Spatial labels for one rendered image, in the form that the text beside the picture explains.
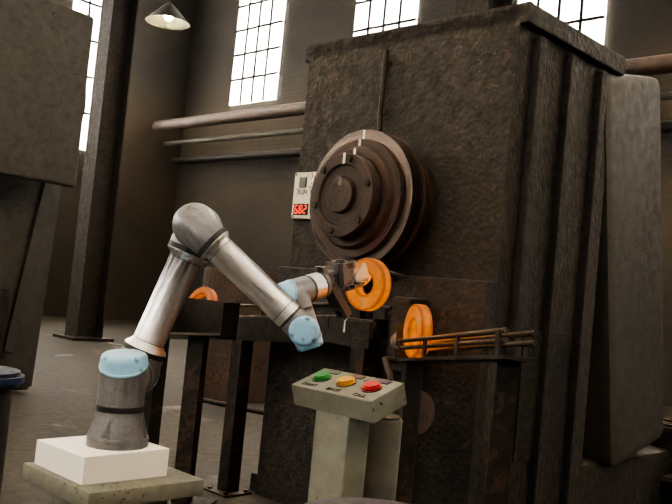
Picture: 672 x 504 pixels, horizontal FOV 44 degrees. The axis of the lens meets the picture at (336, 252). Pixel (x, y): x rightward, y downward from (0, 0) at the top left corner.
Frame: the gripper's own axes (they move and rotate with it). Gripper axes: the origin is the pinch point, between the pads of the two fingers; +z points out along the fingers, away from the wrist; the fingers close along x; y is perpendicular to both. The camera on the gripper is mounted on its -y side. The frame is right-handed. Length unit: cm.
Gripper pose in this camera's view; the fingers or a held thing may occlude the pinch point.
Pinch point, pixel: (368, 277)
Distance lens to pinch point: 244.7
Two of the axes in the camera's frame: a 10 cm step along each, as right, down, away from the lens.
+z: 6.9, -1.8, 7.0
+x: -7.2, -0.6, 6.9
